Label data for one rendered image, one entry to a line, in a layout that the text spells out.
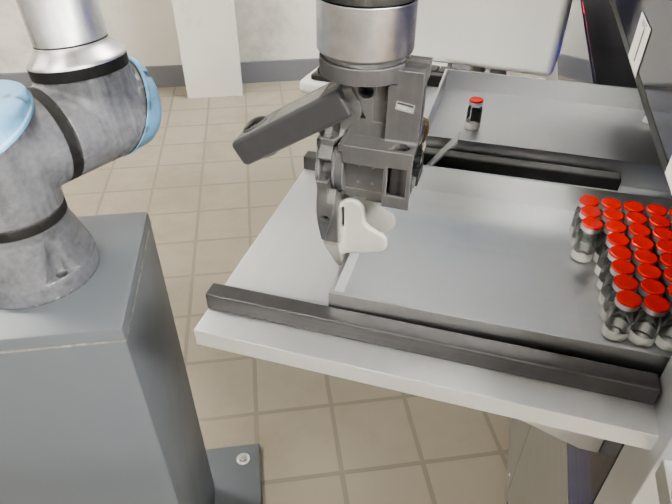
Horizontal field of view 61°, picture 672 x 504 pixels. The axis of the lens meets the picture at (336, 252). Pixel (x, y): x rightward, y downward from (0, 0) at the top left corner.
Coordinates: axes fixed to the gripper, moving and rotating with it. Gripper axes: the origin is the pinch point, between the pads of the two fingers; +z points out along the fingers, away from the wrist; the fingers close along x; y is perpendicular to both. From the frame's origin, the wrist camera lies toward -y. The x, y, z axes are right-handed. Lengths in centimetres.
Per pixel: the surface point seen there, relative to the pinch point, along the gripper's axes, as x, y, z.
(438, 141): 28.0, 6.1, 0.4
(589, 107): 52, 27, 3
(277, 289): -3.4, -5.1, 3.4
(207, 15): 230, -136, 49
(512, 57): 87, 14, 8
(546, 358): -7.3, 20.6, 1.1
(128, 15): 230, -184, 54
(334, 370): -11.0, 3.2, 4.5
